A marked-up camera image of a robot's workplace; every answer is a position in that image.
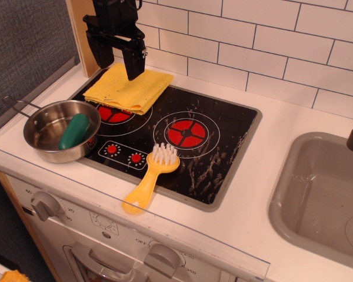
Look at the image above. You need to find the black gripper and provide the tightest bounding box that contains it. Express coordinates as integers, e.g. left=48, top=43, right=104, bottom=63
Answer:
left=83, top=1, right=147, bottom=81

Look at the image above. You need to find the yellow towel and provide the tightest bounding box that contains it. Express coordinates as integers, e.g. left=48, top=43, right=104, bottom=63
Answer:
left=84, top=63, right=174, bottom=115

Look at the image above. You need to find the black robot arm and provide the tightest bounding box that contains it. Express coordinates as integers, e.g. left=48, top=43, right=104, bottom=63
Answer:
left=83, top=1, right=147, bottom=81

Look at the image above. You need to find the green toy pickle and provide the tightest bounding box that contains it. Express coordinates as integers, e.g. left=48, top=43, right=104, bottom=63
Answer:
left=58, top=113, right=90, bottom=150

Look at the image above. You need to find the stainless steel pot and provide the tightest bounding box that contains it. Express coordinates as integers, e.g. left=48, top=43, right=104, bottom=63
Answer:
left=2, top=96, right=101, bottom=163

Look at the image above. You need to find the wooden side panel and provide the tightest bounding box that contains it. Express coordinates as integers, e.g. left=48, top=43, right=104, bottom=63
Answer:
left=65, top=0, right=100, bottom=78

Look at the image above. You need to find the yellow dish brush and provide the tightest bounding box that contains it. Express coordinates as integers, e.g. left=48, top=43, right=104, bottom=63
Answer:
left=122, top=143, right=180, bottom=214

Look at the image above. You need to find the black toy stovetop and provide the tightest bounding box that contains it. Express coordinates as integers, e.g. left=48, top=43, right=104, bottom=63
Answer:
left=82, top=87, right=262, bottom=212

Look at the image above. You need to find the grey left oven knob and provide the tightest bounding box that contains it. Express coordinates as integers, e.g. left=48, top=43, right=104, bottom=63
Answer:
left=31, top=192, right=61, bottom=221

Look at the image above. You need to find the grey oven knob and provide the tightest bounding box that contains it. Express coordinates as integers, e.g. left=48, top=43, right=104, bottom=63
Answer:
left=31, top=192, right=61, bottom=221
left=144, top=244, right=182, bottom=278

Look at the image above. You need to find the grey right oven knob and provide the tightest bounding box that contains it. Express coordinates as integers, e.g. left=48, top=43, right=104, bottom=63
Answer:
left=144, top=244, right=182, bottom=278

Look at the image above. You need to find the orange object bottom left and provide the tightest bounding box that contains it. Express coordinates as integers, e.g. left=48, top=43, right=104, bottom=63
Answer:
left=0, top=270, right=30, bottom=282

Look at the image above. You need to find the grey toy sink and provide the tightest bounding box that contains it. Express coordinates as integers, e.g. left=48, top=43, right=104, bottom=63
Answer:
left=269, top=132, right=353, bottom=268

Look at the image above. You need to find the grey oven door handle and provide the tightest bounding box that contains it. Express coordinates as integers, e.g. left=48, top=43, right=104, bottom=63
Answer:
left=70, top=243, right=149, bottom=281

